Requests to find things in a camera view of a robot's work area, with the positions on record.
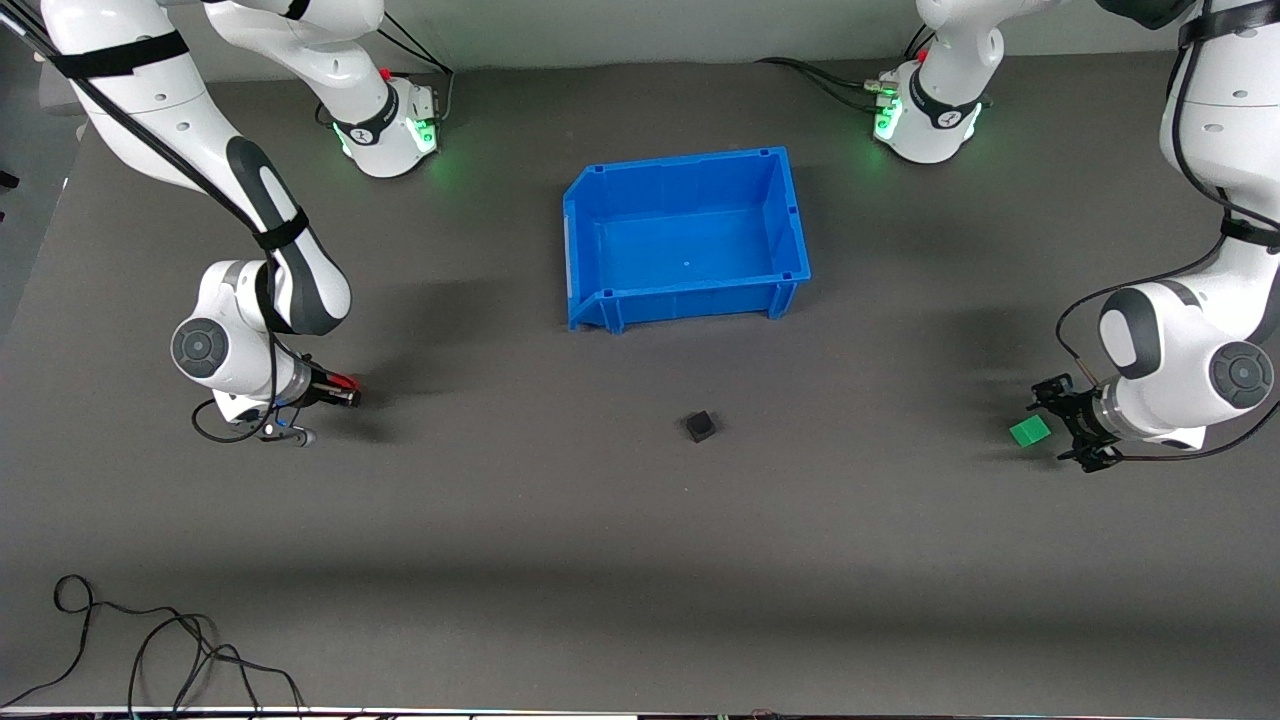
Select loose black cable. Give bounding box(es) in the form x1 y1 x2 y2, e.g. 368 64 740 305
0 574 306 719

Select black arm base cables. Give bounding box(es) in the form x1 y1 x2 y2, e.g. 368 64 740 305
363 15 457 129
754 22 936 113

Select black right arm base cables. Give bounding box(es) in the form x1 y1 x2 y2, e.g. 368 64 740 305
363 15 457 129

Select dark grey table mat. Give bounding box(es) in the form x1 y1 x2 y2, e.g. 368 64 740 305
0 62 1280 715

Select blue plastic storage bin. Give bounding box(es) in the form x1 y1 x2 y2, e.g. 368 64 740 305
562 146 812 335

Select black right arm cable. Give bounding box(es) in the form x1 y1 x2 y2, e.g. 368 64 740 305
0 8 311 445

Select black left arm base cables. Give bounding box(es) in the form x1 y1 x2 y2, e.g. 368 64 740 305
754 22 936 113

